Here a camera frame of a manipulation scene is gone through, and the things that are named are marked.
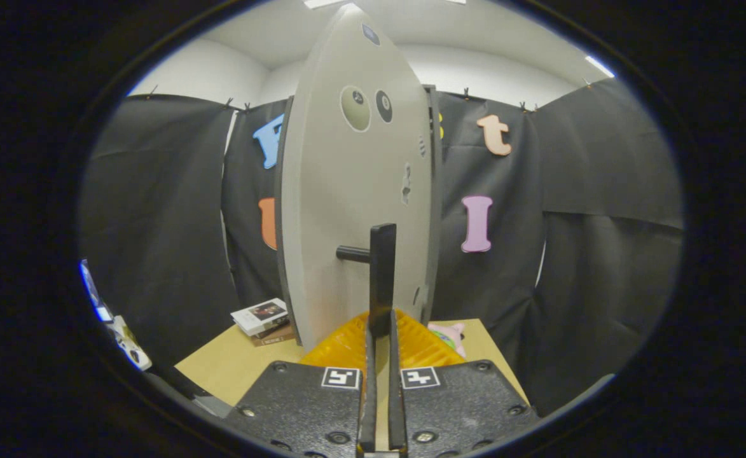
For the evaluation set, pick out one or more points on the black backdrop cloth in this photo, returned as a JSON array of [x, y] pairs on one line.
[[601, 254]]

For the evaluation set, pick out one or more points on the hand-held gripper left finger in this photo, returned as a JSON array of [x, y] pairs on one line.
[[367, 394]]

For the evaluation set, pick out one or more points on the green pink plush toy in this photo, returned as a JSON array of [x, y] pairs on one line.
[[452, 334]]

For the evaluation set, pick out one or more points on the stack of books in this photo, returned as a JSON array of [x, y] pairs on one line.
[[258, 315]]

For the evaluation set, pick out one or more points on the white desk clutter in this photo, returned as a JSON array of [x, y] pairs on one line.
[[128, 343]]

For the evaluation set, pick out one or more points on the lit screen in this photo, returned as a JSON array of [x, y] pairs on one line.
[[93, 292]]

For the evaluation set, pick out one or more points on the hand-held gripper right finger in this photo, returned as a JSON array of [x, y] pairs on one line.
[[397, 394]]

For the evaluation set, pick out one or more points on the grey shoe cabinet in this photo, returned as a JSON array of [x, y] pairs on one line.
[[435, 191]]

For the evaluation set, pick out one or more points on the long ceiling light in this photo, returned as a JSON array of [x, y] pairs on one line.
[[318, 2]]

